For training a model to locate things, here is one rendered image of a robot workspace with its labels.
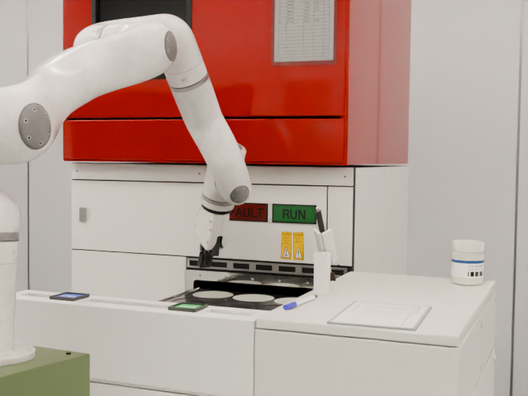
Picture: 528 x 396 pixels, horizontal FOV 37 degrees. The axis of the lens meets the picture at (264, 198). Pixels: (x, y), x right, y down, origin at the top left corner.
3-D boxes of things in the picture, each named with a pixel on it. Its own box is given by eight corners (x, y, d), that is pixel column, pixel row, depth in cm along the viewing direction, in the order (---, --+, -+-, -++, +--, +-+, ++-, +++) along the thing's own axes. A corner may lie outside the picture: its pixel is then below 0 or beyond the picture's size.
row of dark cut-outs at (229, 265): (188, 266, 212) (188, 258, 212) (347, 277, 197) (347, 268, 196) (186, 267, 212) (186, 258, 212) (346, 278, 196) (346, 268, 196)
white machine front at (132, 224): (76, 302, 228) (76, 162, 226) (353, 327, 199) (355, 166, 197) (70, 303, 226) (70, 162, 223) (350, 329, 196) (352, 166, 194)
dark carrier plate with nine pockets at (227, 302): (201, 291, 206) (201, 288, 206) (328, 301, 194) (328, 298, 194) (132, 314, 174) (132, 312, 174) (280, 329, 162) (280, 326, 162)
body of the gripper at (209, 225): (196, 192, 197) (188, 232, 202) (211, 212, 189) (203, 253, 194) (223, 192, 201) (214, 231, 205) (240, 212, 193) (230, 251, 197)
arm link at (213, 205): (196, 185, 196) (194, 196, 197) (210, 203, 189) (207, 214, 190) (227, 185, 200) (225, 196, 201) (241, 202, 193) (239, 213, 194)
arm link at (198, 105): (223, 87, 168) (262, 199, 185) (199, 62, 180) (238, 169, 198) (184, 105, 166) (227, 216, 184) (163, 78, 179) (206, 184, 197)
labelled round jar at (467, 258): (452, 280, 183) (454, 238, 183) (485, 282, 181) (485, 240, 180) (449, 284, 177) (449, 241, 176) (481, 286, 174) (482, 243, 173)
